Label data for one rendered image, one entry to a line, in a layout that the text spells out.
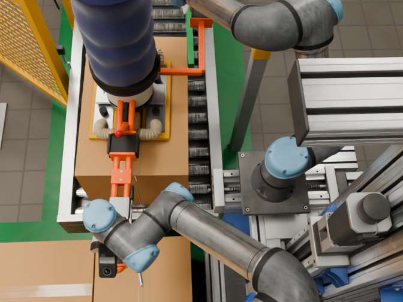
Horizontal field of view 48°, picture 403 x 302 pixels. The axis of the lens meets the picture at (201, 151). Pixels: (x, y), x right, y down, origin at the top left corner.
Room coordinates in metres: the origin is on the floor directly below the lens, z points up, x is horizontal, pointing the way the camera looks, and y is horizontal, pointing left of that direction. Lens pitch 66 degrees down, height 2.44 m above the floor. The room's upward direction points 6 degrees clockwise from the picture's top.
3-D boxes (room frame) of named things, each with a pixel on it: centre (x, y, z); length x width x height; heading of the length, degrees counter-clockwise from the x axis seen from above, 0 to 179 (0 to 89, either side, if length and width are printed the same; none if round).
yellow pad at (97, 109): (0.82, 0.38, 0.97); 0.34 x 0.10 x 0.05; 6
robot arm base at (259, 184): (0.53, -0.25, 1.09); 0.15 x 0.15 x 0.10
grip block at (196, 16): (1.16, 0.05, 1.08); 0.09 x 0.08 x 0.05; 96
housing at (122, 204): (0.37, 0.23, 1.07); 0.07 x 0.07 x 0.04; 6
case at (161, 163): (0.83, 0.27, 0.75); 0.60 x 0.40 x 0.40; 6
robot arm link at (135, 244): (0.21, 0.13, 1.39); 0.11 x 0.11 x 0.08; 55
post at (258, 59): (1.12, -0.20, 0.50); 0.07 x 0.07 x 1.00; 8
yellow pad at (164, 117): (0.84, 0.19, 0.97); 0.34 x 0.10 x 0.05; 6
